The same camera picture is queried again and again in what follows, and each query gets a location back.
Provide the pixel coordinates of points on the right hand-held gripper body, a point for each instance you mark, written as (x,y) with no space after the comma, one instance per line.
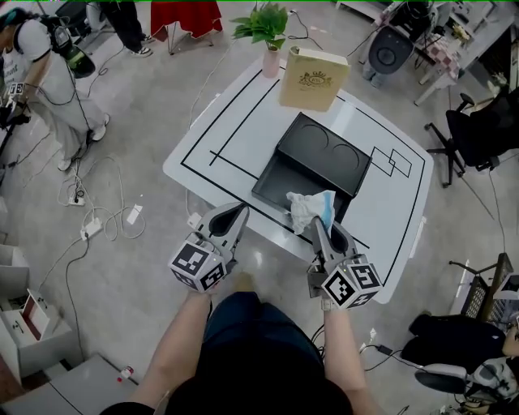
(348,283)

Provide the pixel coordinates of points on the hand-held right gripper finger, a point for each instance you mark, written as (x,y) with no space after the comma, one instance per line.
(342,243)
(323,243)

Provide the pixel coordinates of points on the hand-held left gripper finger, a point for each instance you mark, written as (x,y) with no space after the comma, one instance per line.
(225,219)
(241,227)

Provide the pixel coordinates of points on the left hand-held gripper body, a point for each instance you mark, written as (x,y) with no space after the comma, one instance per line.
(196,265)

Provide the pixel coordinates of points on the white cloth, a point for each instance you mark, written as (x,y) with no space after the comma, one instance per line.
(308,206)

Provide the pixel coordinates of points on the black box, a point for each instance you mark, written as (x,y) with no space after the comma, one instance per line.
(316,162)

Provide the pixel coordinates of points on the person's right forearm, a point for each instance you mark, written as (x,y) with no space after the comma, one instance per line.
(348,356)

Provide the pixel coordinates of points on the person's left forearm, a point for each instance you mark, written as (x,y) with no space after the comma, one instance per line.
(178,344)

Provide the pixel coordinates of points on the white cabinet with drawers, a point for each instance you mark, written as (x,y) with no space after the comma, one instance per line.
(28,316)

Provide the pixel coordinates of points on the white plug adapter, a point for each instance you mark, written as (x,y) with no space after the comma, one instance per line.
(194,220)

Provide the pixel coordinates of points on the person's tan shoe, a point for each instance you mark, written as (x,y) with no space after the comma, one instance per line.
(244,281)

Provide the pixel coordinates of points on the black power adapter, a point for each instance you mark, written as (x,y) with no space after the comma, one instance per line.
(384,349)

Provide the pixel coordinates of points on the white table with black lines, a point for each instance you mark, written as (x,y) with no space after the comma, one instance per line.
(227,133)

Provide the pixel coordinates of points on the person's blue jeans legs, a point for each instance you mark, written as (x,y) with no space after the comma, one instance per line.
(259,324)

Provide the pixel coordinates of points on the white power strip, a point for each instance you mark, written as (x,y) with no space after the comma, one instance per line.
(77,200)
(91,228)

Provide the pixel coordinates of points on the small red capped bottle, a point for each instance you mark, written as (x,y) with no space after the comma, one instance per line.
(126,373)

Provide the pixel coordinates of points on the person's black top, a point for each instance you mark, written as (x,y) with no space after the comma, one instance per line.
(259,389)

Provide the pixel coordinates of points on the grey side table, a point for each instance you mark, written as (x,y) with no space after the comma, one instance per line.
(73,389)

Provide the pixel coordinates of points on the black office chair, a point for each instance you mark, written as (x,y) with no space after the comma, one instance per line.
(482,133)

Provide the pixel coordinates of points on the potted green plant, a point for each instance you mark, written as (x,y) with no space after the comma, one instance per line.
(265,28)

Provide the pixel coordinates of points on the red cloth covered table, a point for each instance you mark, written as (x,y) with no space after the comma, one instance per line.
(184,18)

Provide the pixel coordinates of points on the checked cloth covered table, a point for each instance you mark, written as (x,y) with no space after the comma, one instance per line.
(446,61)

